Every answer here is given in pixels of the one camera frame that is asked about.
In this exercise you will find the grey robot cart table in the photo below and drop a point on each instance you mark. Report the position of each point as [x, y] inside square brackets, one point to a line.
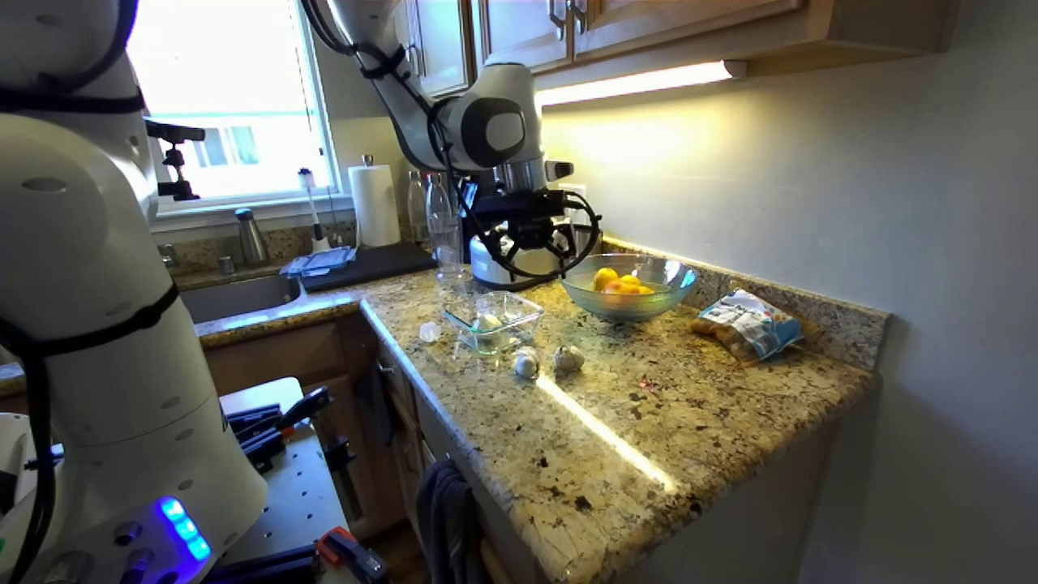
[296, 486]

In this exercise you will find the round glass fruit bowl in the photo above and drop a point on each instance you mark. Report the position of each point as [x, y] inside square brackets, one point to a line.
[667, 282]

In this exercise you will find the black camera on tripod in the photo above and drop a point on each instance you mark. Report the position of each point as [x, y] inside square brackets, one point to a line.
[176, 162]

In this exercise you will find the kitchen sink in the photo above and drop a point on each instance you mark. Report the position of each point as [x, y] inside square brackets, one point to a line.
[238, 295]

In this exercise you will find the red black clamp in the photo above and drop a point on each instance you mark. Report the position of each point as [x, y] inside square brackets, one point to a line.
[349, 553]

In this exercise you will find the wooden wall cabinet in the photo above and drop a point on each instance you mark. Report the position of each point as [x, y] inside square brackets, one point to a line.
[669, 26]

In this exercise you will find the red yellow apple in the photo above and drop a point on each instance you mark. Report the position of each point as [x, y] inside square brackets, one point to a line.
[631, 288]

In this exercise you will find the teal and white small object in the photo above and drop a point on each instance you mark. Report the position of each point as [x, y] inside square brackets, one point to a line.
[429, 333]

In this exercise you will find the clear bottle with metal cap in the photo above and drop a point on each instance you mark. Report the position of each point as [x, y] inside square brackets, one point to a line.
[416, 212]

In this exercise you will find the dark hanging cloth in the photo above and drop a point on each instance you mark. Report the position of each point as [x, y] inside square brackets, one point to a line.
[446, 519]

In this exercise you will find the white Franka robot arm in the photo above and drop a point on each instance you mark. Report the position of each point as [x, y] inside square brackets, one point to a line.
[100, 324]

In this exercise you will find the dish brush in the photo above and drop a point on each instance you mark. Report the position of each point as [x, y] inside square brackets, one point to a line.
[314, 212]

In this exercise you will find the under-cabinet light strip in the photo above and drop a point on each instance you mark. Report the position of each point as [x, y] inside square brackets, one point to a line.
[637, 84]

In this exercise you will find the wooden base cabinet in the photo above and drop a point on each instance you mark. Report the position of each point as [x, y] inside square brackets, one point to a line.
[314, 367]

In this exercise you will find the dark ribbed drying mat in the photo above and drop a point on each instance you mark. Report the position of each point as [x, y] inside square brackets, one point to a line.
[378, 262]

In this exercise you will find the silver food processor base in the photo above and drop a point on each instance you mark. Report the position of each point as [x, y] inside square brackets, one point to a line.
[488, 271]

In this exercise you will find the blue white snack bag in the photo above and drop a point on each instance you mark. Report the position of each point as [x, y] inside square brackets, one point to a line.
[748, 321]

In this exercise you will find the white paper towel roll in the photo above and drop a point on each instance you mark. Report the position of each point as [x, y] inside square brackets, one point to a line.
[375, 204]

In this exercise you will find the kitchen faucet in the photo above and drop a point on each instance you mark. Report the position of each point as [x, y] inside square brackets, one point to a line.
[250, 239]

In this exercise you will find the yellow fruit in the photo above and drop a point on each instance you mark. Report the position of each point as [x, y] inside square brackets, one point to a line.
[603, 275]

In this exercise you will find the window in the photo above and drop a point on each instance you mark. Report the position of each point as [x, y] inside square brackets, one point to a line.
[230, 98]

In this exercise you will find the clear drinking glass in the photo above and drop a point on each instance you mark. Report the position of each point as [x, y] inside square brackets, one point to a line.
[446, 239]

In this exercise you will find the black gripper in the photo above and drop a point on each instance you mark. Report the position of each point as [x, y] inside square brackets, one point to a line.
[529, 214]

